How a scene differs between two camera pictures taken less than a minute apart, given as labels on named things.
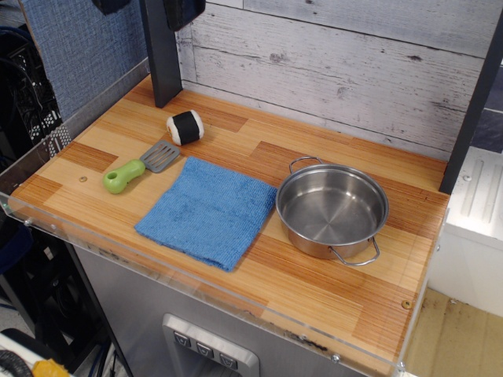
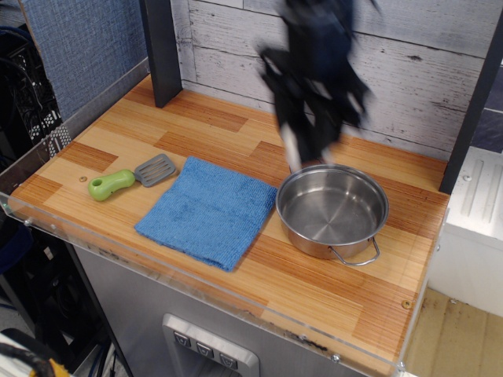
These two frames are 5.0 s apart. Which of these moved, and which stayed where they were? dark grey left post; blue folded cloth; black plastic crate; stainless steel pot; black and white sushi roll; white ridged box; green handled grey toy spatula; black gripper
Moved: black gripper; green handled grey toy spatula; black and white sushi roll
Stayed: white ridged box; black plastic crate; stainless steel pot; dark grey left post; blue folded cloth
